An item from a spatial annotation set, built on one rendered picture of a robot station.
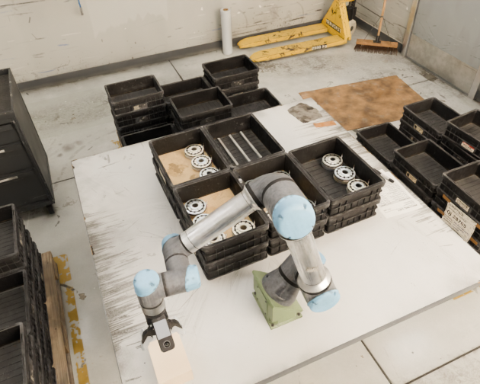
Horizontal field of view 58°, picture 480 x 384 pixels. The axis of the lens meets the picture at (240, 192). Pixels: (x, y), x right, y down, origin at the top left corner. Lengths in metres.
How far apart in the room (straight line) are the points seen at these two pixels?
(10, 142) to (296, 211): 2.20
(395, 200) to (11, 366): 1.93
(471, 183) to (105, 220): 2.11
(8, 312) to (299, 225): 1.70
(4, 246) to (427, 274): 2.13
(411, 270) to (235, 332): 0.81
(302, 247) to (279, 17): 4.47
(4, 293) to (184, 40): 3.50
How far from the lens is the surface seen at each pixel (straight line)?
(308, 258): 1.37
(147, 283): 1.28
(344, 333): 1.80
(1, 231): 2.74
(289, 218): 1.19
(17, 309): 2.49
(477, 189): 2.89
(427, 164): 3.14
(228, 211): 1.34
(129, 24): 4.96
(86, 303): 2.85
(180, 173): 2.21
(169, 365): 1.65
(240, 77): 3.57
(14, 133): 3.00
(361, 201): 2.06
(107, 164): 2.58
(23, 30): 4.89
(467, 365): 2.72
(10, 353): 2.23
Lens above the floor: 2.25
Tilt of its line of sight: 43 degrees down
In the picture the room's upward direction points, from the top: 2 degrees counter-clockwise
